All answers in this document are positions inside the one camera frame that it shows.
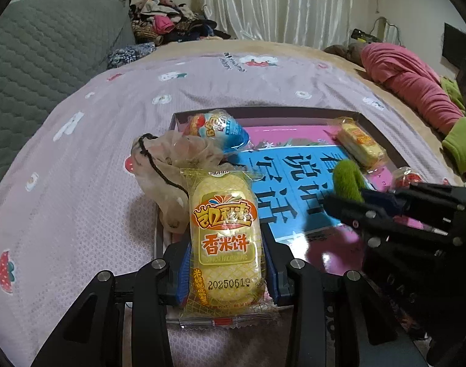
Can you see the blue floral cloth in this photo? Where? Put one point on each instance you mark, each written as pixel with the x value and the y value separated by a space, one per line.
pixel 131 55

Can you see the dark brown cloth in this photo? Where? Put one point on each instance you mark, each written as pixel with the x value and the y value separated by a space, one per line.
pixel 344 51

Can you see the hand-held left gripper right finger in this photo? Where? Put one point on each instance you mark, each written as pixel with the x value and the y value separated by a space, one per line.
pixel 272 275

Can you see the blue and red egg toy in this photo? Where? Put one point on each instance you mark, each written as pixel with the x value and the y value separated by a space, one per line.
pixel 217 128

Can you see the white curtain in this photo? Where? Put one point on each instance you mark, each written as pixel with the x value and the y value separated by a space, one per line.
pixel 279 5

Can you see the green fleece blanket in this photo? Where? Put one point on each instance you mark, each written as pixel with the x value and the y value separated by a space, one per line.
pixel 460 145

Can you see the black television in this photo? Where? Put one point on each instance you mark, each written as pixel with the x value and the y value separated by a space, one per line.
pixel 456 44

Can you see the pink and blue book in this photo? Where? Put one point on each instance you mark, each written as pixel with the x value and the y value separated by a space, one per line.
pixel 294 176

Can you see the pile of clothes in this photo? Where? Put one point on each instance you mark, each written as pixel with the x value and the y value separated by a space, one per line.
pixel 172 19

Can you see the pink quilt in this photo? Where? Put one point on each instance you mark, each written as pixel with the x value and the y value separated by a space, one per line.
pixel 409 80

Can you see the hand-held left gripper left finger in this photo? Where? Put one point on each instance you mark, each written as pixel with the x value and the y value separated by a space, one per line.
pixel 182 275

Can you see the shallow dark cardboard tray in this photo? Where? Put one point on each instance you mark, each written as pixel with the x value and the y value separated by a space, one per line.
pixel 286 112

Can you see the grey quilted cushion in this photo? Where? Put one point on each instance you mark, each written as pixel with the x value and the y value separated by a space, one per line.
pixel 38 57

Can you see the green fuzzy hair scrunchie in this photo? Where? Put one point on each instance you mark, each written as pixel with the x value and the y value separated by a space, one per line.
pixel 347 179

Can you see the yellow rice cake packet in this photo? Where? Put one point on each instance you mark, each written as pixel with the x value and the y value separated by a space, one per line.
pixel 361 145
pixel 225 237

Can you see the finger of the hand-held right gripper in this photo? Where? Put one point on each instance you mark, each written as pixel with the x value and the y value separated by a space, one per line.
pixel 366 214
pixel 439 206

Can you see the beige stocking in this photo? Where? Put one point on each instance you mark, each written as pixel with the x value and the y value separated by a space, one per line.
pixel 164 164

